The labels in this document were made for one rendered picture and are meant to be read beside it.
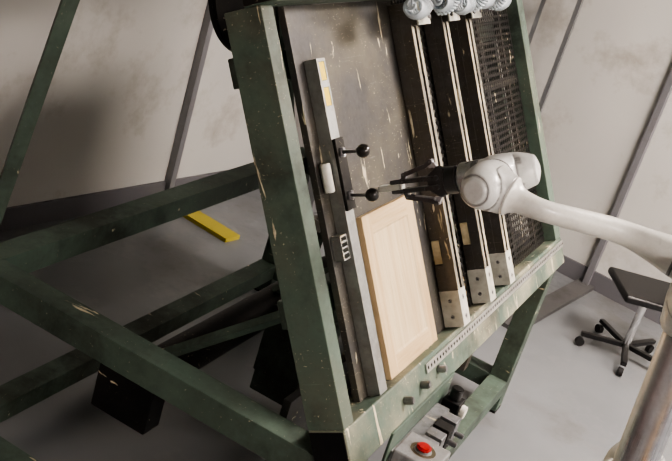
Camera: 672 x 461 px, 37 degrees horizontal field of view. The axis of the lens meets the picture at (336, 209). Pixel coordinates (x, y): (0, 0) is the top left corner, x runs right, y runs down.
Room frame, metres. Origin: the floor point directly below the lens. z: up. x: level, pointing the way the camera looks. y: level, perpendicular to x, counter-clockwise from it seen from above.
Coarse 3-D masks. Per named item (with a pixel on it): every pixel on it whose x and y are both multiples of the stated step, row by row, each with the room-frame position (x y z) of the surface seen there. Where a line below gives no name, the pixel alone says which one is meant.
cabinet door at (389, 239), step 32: (384, 224) 2.82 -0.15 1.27; (416, 224) 3.02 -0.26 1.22; (384, 256) 2.77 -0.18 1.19; (416, 256) 2.96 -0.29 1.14; (384, 288) 2.72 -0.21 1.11; (416, 288) 2.91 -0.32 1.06; (384, 320) 2.66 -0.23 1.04; (416, 320) 2.86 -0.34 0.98; (384, 352) 2.63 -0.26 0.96; (416, 352) 2.80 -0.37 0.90
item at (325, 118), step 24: (312, 72) 2.66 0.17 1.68; (312, 96) 2.65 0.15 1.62; (336, 168) 2.60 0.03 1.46; (336, 192) 2.60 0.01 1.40; (336, 216) 2.59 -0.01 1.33; (360, 264) 2.58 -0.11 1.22; (360, 288) 2.54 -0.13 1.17; (360, 312) 2.53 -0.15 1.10; (360, 336) 2.52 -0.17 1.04; (384, 384) 2.52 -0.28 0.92
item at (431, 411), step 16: (448, 384) 2.89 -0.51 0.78; (432, 400) 2.76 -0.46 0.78; (448, 400) 2.84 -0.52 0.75; (464, 400) 2.87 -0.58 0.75; (416, 416) 2.64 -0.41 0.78; (432, 416) 2.73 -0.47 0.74; (448, 416) 2.72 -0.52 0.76; (464, 416) 2.86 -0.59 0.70; (400, 432) 2.52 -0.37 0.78; (416, 432) 2.62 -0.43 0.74; (432, 432) 2.60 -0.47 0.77; (448, 432) 2.64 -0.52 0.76
